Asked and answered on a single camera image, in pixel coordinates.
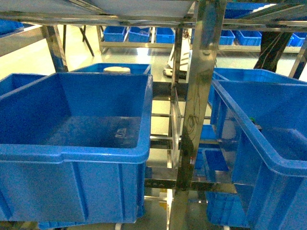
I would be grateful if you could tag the blue bin behind left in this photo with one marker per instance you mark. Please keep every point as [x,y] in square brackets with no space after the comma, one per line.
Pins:
[134,68]

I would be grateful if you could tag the white round lid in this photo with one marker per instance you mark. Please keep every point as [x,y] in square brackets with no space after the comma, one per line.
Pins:
[117,69]

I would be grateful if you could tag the large blue bin front left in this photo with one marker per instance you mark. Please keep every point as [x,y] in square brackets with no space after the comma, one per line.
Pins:
[73,148]

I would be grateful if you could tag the large blue bin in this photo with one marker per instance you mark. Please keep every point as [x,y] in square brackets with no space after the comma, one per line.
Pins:
[268,159]
[73,148]

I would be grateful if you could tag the large blue bin front right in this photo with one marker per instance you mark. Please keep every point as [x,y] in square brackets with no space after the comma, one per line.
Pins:
[268,159]

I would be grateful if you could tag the steel shelf frame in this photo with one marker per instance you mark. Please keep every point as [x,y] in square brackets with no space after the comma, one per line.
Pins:
[208,21]

